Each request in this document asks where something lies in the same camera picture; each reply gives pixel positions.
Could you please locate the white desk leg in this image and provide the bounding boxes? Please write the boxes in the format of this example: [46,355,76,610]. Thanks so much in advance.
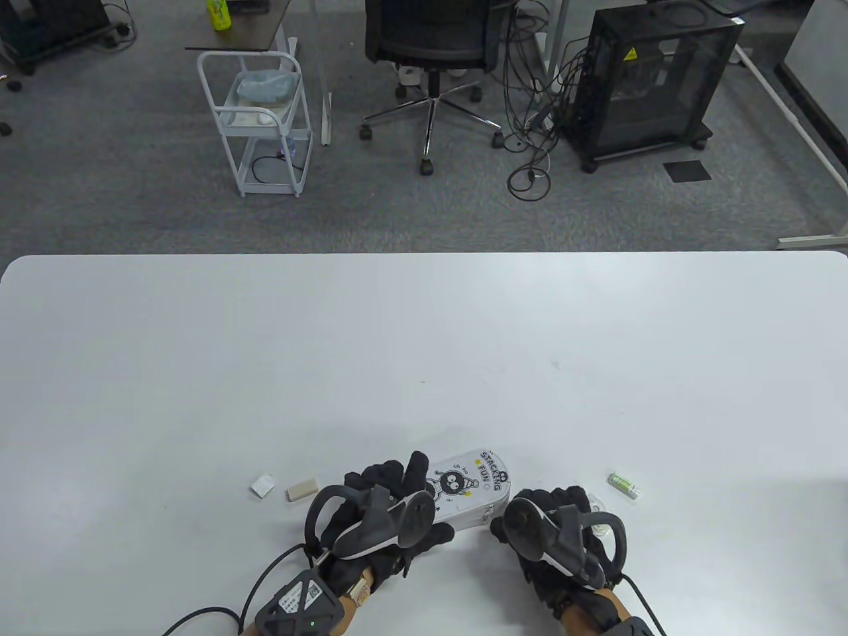
[543,0,572,80]

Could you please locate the person's right hand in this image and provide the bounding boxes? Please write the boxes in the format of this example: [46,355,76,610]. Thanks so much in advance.
[490,487,637,627]

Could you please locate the tangled black floor cables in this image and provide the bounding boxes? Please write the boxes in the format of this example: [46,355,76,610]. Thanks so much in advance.
[500,0,600,201]

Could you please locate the black enclosure cabinet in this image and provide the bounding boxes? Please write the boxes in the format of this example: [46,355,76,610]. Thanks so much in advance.
[563,3,746,174]

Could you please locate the person's left hand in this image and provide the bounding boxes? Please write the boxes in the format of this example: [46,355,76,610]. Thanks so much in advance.
[318,452,456,597]

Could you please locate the white cartoon zippered pencil case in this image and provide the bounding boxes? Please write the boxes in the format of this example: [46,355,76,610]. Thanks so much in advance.
[417,449,514,534]

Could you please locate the clear plastic bag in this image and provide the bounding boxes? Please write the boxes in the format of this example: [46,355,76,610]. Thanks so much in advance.
[232,70,300,105]

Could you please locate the black floor mat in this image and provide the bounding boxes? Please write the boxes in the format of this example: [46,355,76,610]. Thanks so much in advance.
[664,160,712,184]

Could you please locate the white desk frame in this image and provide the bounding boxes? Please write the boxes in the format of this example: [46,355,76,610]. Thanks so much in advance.
[729,40,848,251]

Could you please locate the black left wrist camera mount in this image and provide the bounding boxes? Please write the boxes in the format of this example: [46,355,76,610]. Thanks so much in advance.
[255,571,342,636]

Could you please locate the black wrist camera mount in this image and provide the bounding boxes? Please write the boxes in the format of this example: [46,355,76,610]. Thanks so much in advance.
[255,571,342,636]
[600,616,666,636]

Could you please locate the black equipment rack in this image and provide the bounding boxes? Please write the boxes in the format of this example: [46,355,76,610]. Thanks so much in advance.
[0,0,113,75]

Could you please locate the black office chair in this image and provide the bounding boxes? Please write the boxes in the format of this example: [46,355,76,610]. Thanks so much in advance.
[360,0,507,176]

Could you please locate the grey hand controller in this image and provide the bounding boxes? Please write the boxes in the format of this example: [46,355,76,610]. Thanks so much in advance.
[503,497,629,592]
[305,485,438,562]

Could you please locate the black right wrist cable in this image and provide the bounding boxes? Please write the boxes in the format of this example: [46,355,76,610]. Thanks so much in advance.
[619,575,663,633]

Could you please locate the white partition panel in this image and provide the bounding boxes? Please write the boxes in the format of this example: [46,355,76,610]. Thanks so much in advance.
[778,0,848,127]

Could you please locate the clear correction tape dispenser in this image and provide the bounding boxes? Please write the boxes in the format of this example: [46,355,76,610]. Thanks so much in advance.
[583,494,613,537]

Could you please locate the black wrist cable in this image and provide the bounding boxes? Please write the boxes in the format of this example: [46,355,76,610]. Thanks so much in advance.
[162,543,312,636]
[619,575,663,633]

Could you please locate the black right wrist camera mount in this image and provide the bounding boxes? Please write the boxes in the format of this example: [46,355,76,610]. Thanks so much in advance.
[600,616,666,636]

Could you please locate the person's right forearm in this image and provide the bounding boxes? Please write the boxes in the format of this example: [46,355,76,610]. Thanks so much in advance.
[560,593,630,636]

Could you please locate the grey left hand controller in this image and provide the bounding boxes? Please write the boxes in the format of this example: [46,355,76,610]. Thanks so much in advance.
[305,485,438,562]

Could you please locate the grey right hand controller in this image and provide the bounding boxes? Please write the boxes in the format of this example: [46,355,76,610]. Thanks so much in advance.
[503,497,629,592]

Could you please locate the thin black cable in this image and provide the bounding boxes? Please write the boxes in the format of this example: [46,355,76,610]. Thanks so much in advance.
[250,154,295,185]

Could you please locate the white rolling cart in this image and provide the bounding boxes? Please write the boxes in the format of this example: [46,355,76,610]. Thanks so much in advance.
[197,51,314,198]

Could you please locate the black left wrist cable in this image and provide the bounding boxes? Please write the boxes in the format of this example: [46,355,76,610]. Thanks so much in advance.
[162,543,312,636]

